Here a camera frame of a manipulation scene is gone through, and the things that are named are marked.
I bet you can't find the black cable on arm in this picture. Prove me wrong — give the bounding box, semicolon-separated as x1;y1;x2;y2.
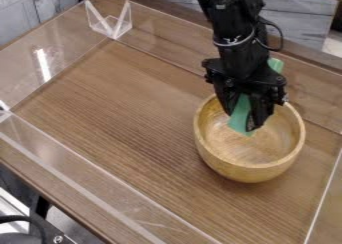
256;16;286;53

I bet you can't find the green rectangular block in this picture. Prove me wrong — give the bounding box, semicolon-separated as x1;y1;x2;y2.
228;58;285;137

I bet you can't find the clear acrylic tray wall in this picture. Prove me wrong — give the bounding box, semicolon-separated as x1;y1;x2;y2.
0;0;342;244

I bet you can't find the black metal table leg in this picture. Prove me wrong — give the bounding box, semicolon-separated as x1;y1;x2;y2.
31;195;53;219

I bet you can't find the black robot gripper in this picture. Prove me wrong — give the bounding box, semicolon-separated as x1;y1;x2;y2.
202;41;288;132

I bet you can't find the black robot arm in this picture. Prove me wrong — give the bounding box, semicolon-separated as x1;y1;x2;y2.
196;0;288;135

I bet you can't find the black cable under table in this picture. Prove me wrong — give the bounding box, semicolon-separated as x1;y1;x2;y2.
0;214;50;244

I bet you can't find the light wooden bowl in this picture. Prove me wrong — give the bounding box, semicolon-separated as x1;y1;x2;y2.
193;95;306;183

